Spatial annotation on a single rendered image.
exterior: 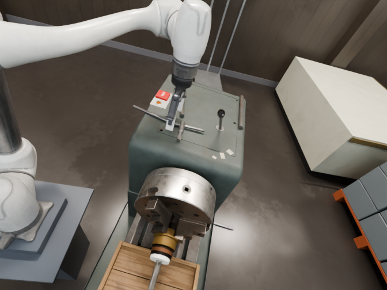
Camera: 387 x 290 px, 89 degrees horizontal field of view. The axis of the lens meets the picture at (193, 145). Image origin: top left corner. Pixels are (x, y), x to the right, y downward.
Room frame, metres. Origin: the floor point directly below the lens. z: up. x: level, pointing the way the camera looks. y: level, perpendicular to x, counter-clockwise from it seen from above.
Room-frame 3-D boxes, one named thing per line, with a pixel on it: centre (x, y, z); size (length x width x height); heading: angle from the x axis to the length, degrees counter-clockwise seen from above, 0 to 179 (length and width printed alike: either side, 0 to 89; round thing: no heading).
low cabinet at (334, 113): (3.07, -2.21, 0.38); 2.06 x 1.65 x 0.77; 12
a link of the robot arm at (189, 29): (0.64, 0.12, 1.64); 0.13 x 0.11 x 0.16; 37
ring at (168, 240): (0.22, -0.02, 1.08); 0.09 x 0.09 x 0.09; 2
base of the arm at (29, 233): (0.18, 0.62, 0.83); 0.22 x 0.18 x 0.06; 12
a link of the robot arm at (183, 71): (0.63, 0.11, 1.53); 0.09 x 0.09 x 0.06
